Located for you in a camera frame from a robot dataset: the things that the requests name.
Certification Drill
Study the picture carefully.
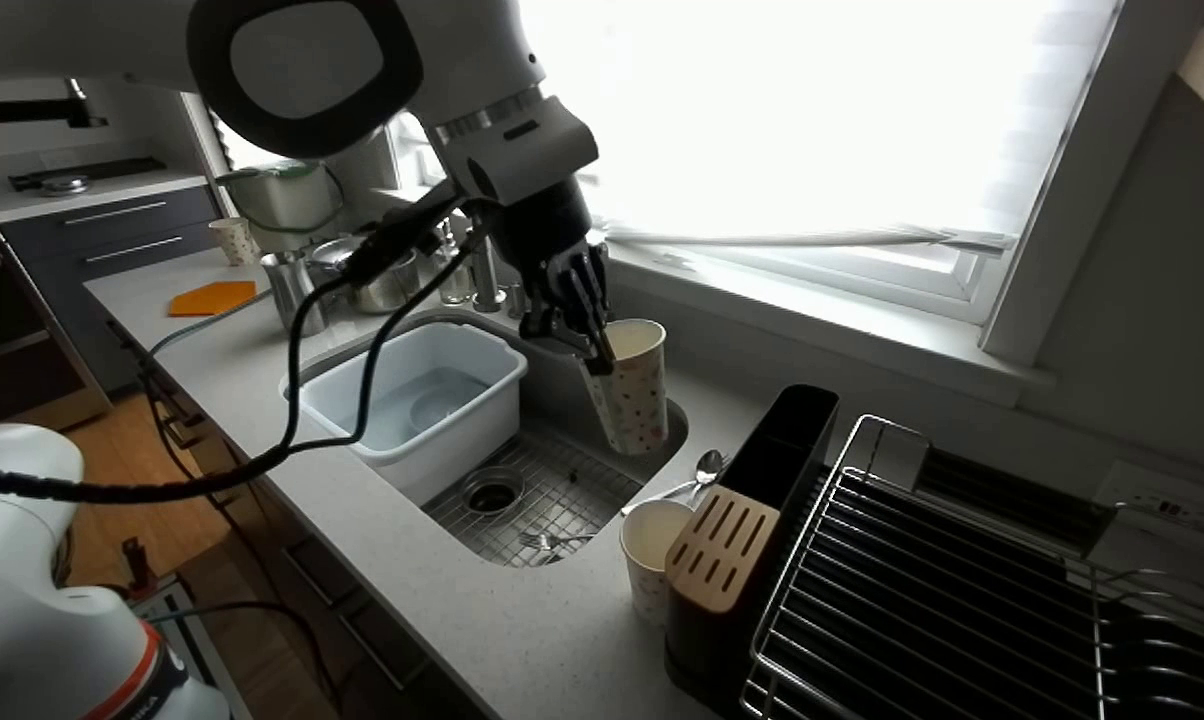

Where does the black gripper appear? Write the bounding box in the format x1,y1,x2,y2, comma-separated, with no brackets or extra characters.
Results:
491,175,620,375

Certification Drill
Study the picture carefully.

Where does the white patterned paper cup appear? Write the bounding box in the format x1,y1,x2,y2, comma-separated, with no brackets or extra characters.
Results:
620,497,701,630
585,315,675,459

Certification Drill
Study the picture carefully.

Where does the stainless steel sink basin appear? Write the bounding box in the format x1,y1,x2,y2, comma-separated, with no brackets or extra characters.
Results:
283,306,692,571

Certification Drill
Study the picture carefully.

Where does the chrome spring neck faucet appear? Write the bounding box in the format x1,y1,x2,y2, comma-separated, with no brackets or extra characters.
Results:
451,216,516,315

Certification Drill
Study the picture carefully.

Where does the round sink drain strainer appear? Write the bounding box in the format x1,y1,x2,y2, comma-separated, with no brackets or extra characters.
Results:
466,477,520,518

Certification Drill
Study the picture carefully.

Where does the metal spoon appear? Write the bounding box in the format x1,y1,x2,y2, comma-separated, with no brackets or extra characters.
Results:
618,448,733,518

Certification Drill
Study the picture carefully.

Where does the white plastic wash tub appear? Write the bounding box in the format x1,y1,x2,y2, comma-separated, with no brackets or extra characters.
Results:
298,321,533,509

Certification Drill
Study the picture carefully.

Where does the small metal fork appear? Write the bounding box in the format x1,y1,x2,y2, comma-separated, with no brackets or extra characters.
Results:
516,525,580,569

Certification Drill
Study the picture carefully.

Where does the black knife block wooden top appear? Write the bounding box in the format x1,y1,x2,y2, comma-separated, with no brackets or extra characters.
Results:
662,486,786,704

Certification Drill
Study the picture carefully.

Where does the large metal pot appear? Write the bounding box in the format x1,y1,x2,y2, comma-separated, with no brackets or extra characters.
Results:
226,158,353,237

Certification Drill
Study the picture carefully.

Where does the orange plate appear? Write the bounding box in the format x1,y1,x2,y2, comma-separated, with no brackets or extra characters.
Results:
163,276,266,321

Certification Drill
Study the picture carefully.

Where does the grey drawer cabinet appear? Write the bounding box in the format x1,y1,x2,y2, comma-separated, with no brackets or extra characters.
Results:
0,186,226,394

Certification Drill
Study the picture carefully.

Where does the dark kitchen oven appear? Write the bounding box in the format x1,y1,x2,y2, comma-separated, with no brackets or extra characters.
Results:
0,175,111,431

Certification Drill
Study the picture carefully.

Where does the wire sink bottom grid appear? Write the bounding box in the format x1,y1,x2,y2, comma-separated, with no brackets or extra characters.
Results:
428,431,656,571

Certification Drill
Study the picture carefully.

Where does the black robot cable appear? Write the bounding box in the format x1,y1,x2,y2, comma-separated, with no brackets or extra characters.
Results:
0,175,486,509

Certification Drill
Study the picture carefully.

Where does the chrome tap handle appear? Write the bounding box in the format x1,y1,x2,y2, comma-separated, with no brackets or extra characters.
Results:
262,249,315,332

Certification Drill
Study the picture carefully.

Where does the black wire dish rack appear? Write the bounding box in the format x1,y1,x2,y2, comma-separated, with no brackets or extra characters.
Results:
736,412,1204,720

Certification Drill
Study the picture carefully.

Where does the white window frame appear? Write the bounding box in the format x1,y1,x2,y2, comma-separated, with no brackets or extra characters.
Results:
598,0,1166,371

